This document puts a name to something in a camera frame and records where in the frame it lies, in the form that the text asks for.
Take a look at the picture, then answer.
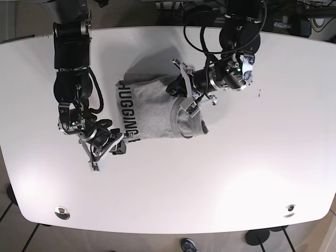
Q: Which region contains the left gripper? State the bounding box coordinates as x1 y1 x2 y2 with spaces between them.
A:
165 51 255 118

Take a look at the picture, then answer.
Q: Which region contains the right silver table grommet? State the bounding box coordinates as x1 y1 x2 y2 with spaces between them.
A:
283 205 296 218

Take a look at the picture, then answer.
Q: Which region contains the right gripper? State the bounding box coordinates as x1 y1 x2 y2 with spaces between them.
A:
58 103 127 172

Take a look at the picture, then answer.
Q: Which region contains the grey T-shirt black lettering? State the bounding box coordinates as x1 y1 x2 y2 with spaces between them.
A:
115 73 208 144

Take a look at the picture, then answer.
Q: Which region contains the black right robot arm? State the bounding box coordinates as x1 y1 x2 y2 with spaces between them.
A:
39 1 126 171

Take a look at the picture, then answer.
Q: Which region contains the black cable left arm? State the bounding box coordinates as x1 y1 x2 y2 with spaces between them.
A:
183 0 268 64

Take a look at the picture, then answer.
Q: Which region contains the black round stand base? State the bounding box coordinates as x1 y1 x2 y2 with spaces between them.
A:
245 229 270 246

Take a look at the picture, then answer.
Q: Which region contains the blue shoe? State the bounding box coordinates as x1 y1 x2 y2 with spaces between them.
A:
180 238 198 252

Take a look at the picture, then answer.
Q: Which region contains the left silver table grommet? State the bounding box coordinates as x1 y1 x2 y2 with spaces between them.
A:
54 206 70 220

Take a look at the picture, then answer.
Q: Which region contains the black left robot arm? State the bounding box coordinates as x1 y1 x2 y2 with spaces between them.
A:
166 1 267 118

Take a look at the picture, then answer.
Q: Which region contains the silver table grommet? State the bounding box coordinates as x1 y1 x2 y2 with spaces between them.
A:
283 205 296 218
54 206 70 220

